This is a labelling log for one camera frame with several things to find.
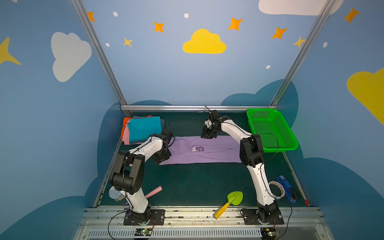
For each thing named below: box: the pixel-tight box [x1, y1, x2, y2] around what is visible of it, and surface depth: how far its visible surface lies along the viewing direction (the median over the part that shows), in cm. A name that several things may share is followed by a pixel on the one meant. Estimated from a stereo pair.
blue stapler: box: [276, 175, 300, 204], surface depth 82 cm
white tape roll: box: [268, 181, 286, 200], surface depth 85 cm
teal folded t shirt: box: [127, 116, 163, 143], surface depth 109 cm
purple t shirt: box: [159, 136, 242, 166], surface depth 100 cm
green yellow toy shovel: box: [213, 191, 244, 220], surface depth 80 cm
